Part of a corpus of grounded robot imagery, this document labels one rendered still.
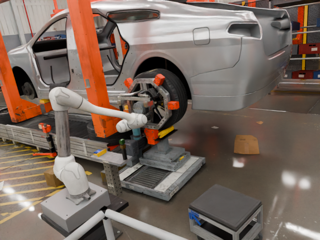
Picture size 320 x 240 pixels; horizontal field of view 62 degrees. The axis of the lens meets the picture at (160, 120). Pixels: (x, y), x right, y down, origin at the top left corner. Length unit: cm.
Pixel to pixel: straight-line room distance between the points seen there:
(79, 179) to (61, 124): 44
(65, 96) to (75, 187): 67
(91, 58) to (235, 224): 201
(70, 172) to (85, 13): 156
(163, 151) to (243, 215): 144
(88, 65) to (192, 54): 105
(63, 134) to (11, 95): 242
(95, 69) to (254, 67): 155
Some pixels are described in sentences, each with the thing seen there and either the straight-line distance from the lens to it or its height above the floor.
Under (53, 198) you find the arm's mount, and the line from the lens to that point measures 235.
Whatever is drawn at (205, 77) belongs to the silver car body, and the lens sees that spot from 264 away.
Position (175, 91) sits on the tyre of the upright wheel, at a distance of 268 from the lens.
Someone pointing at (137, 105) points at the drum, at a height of 89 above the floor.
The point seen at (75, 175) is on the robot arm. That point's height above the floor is 63.
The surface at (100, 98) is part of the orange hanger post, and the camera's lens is 290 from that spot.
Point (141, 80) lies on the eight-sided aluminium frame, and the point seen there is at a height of 111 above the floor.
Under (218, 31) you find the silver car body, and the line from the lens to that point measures 254.
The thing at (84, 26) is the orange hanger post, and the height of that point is 170.
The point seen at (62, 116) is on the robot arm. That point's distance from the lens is 217.
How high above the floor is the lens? 155
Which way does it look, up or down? 18 degrees down
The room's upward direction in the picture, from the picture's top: 7 degrees counter-clockwise
